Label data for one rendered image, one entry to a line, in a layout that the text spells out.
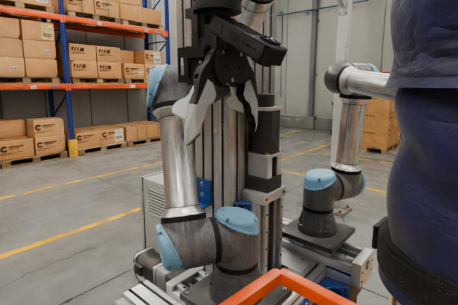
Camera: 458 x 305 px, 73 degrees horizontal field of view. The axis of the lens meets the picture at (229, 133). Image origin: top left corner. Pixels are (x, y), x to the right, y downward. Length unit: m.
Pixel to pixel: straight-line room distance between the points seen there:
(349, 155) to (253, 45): 0.94
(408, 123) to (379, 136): 7.57
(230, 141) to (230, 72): 0.54
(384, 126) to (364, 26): 4.10
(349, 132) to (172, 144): 0.71
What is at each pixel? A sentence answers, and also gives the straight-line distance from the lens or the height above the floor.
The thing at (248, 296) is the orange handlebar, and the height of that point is 1.29.
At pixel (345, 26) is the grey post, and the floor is 2.25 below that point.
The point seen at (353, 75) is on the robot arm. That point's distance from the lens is 1.08.
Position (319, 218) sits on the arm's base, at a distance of 1.25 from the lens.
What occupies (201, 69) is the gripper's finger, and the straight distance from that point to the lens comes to 0.42.
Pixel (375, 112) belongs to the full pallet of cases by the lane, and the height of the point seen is 0.94.
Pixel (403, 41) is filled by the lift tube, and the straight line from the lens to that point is 0.40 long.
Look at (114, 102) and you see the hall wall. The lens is 9.57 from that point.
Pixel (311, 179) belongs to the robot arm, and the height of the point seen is 1.25.
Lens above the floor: 1.60
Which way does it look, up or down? 9 degrees down
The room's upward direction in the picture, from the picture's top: straight up
